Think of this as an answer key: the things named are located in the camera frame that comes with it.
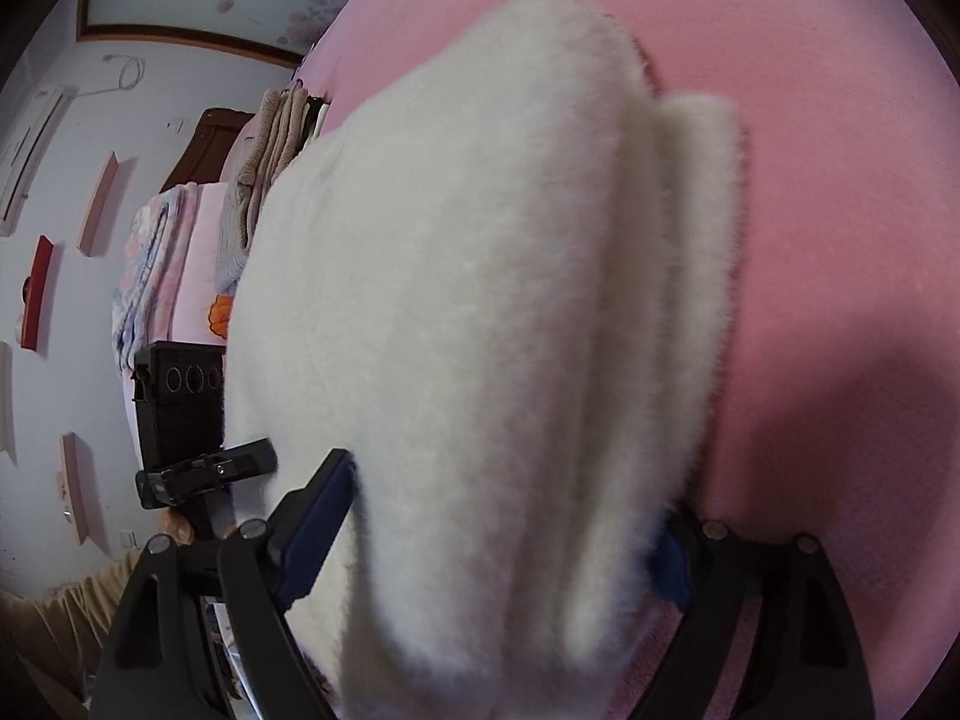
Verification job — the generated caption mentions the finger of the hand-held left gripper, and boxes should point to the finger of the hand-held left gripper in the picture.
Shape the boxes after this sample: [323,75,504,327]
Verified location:
[214,437,277,482]

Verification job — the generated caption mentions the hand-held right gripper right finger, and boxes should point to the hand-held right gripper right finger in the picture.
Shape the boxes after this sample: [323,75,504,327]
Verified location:
[630,499,877,720]

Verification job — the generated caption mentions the white cable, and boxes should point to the white cable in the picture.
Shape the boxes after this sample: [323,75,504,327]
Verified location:
[75,52,147,102]

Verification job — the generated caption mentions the pink folded quilt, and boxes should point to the pink folded quilt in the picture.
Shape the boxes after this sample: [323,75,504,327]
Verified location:
[169,184,235,342]

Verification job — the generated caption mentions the red wall shelf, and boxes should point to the red wall shelf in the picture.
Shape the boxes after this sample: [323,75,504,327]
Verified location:
[19,235,57,352]

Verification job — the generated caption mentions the grey knit garment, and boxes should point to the grey knit garment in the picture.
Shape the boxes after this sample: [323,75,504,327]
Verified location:
[217,157,271,286]

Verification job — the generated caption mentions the floral folded blanket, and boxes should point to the floral folded blanket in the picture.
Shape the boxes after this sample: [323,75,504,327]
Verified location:
[111,187,188,372]

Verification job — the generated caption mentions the pink wall shelf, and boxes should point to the pink wall shelf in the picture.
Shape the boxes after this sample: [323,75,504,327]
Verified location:
[77,151,132,257]
[56,431,110,545]

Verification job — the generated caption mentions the bed with pink sheet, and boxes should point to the bed with pink sheet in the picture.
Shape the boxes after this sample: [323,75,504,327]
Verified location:
[292,0,960,720]

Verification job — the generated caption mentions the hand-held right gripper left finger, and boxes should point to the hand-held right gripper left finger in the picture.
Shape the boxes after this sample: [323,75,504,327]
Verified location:
[90,448,357,720]

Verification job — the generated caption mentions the white air conditioner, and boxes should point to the white air conditioner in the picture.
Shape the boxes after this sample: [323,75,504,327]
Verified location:
[0,86,76,237]

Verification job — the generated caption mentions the white knit sweater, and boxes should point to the white knit sweater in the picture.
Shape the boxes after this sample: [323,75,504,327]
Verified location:
[223,0,743,720]

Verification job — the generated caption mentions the person's left forearm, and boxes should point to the person's left forearm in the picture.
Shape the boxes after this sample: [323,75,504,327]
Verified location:
[0,547,143,698]

